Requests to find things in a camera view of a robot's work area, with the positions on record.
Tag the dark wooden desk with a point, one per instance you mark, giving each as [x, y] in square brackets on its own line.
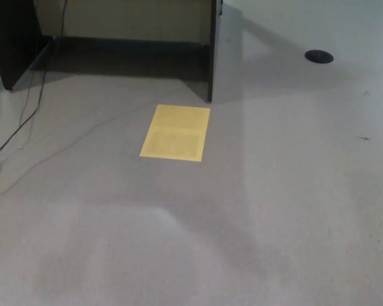
[6, 38]

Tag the black round floor cover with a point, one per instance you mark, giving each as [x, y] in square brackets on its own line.
[319, 56]

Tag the yellow paper sheet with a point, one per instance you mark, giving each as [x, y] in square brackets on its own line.
[175, 130]

